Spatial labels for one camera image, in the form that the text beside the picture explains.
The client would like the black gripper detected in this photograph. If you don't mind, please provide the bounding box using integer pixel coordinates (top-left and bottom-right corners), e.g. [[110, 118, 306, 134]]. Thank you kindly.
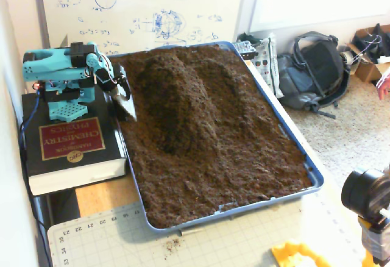
[[94, 64, 138, 122]]

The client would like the brown soil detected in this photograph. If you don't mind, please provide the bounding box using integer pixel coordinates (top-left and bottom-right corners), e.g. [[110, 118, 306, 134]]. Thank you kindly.
[[105, 44, 314, 230]]

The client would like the person's hand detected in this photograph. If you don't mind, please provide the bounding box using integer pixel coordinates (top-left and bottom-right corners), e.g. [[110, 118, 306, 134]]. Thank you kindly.
[[375, 71, 390, 101]]

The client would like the black chemistry physics handbook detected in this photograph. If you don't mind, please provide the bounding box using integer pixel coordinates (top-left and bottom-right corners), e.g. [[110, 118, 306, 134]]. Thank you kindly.
[[21, 83, 128, 197]]

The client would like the whiteboard with blue drawings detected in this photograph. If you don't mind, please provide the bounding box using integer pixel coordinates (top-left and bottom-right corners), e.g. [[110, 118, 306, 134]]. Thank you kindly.
[[32, 0, 263, 66]]

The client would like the black perforated electronic device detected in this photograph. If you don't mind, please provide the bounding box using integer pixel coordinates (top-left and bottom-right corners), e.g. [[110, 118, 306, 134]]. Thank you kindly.
[[233, 40, 256, 60]]

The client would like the white bag with red print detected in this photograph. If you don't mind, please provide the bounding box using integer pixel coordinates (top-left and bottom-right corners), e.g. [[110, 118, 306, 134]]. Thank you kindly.
[[249, 37, 284, 99]]

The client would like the small wooden stick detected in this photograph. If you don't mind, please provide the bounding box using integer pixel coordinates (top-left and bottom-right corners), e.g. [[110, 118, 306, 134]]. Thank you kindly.
[[179, 227, 204, 237]]

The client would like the grey-green cutting mat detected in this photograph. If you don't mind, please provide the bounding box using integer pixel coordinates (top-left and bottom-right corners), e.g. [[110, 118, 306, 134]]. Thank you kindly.
[[47, 184, 375, 267]]

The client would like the grey black backpack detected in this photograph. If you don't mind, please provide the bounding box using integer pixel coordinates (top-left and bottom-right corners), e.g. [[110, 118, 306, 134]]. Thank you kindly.
[[275, 31, 351, 118]]

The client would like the blue plastic tray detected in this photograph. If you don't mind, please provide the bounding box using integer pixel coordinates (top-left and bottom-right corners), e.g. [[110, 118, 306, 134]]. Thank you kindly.
[[97, 40, 325, 235]]

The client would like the yellow plastic part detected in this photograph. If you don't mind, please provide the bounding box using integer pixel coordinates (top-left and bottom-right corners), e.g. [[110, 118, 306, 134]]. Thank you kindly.
[[271, 240, 336, 267]]

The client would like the brown cardboard box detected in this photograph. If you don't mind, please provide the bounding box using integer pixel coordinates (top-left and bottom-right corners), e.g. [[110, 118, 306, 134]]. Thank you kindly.
[[347, 23, 390, 84]]

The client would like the orange white servo wire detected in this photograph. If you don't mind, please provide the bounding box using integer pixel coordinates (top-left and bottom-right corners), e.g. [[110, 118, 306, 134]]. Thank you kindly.
[[105, 56, 124, 85]]

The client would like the blue cable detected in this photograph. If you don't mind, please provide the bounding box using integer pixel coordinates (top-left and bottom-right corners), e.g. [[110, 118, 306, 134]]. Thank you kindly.
[[18, 94, 42, 158]]

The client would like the black cable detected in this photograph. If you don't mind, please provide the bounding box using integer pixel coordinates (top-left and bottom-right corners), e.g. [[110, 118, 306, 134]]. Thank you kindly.
[[18, 120, 52, 267]]

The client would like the black camera lens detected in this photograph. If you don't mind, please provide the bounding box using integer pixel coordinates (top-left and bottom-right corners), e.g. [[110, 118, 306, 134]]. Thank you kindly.
[[341, 163, 390, 222]]

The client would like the grey yellow camera mount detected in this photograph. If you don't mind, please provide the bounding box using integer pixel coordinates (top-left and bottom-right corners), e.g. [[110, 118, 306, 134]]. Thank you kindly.
[[358, 215, 390, 266]]

